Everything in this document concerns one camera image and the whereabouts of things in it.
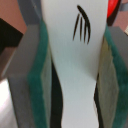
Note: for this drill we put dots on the white tube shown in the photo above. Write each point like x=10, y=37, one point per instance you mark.
x=75, y=30

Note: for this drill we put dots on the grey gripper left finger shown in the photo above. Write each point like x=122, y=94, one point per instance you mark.
x=29, y=75

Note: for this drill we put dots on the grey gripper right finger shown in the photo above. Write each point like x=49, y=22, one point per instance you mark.
x=112, y=80

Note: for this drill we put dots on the red tomato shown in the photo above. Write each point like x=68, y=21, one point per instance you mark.
x=112, y=7

